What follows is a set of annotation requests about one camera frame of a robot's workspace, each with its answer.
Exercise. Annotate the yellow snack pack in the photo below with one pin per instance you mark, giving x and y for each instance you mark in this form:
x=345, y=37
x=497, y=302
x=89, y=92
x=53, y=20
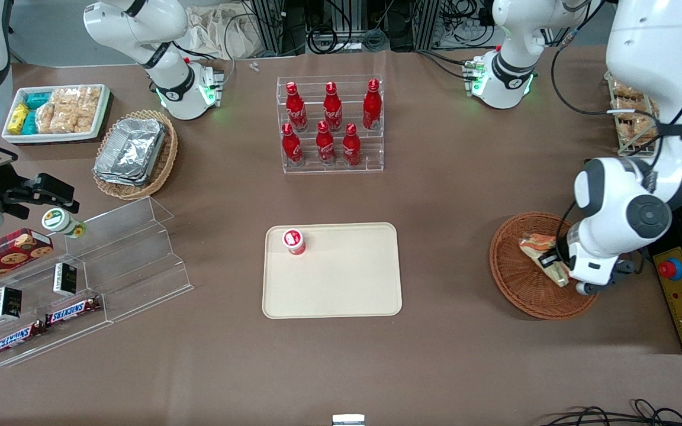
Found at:
x=18, y=118

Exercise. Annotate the clear acrylic bottle rack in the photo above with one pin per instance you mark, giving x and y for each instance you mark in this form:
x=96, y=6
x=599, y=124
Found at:
x=370, y=151

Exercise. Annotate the stack of foil containers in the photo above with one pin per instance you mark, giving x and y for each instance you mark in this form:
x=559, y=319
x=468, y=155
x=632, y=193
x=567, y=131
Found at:
x=131, y=151

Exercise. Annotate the snickers chocolate bar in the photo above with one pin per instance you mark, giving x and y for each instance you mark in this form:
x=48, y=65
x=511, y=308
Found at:
x=18, y=338
x=74, y=311

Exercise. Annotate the small black box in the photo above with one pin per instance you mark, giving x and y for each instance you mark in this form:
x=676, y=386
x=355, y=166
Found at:
x=65, y=279
x=7, y=303

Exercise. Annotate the cup with green white lid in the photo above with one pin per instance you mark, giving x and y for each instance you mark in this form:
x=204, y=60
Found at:
x=60, y=222

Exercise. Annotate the round brown wicker basket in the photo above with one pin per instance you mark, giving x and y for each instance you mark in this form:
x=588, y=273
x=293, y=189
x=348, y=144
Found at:
x=518, y=284

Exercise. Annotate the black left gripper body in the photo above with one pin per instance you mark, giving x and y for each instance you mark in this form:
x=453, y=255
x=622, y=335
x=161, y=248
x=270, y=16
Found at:
x=560, y=253

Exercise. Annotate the clear acrylic stepped shelf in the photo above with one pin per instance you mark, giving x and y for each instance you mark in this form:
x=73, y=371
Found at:
x=140, y=266
x=39, y=349

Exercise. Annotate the bagged rice cracker pack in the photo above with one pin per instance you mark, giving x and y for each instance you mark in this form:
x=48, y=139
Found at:
x=637, y=129
x=634, y=106
x=628, y=92

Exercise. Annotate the teal snack pack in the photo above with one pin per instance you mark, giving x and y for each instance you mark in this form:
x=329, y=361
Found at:
x=38, y=99
x=31, y=122

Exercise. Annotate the beige cloth bag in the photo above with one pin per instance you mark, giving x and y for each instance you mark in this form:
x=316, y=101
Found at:
x=216, y=32

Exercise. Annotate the red cup with white lid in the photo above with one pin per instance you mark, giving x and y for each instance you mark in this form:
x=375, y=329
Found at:
x=293, y=241

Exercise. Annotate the red cola bottle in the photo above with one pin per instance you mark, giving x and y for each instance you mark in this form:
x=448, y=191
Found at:
x=333, y=109
x=291, y=147
x=372, y=106
x=325, y=145
x=351, y=148
x=296, y=109

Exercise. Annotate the oval tan wicker basket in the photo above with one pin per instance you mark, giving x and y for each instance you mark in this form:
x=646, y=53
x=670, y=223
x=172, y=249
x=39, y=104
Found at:
x=166, y=160

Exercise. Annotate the white rectangular snack tray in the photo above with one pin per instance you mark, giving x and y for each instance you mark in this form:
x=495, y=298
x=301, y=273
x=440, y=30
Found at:
x=15, y=137

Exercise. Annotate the red plaid cookie box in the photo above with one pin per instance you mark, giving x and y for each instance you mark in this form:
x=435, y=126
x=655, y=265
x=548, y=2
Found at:
x=3, y=254

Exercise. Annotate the beige plastic tray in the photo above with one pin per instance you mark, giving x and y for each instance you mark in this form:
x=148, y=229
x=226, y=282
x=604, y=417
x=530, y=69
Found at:
x=341, y=278

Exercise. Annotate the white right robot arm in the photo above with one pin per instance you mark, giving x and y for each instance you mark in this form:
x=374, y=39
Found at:
x=166, y=71

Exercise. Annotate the triangular sandwich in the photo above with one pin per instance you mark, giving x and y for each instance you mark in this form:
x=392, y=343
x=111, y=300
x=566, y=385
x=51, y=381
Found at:
x=535, y=244

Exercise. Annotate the clear rice cracker pack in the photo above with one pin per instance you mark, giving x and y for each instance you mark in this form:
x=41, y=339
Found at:
x=64, y=120
x=46, y=118
x=89, y=96
x=66, y=97
x=84, y=120

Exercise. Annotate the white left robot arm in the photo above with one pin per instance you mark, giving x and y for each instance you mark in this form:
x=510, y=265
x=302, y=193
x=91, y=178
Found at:
x=619, y=207

